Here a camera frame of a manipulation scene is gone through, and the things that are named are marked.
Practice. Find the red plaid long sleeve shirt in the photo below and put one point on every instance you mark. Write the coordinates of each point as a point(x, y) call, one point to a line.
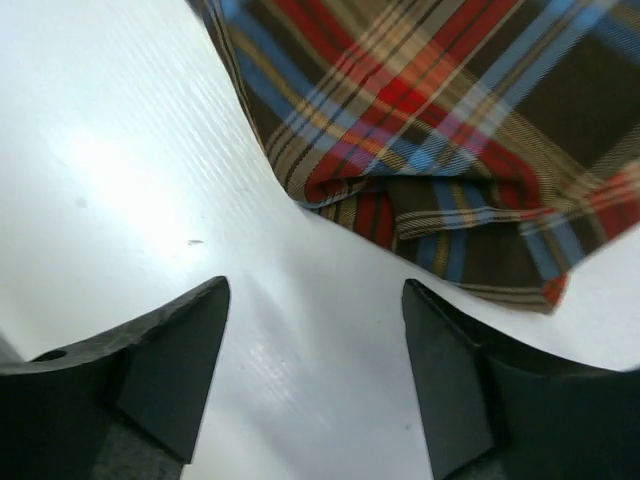
point(494, 144)

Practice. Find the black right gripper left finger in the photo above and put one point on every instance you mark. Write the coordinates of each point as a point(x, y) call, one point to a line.
point(127, 403)

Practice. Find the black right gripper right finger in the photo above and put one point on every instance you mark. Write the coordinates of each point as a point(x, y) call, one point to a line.
point(493, 407)

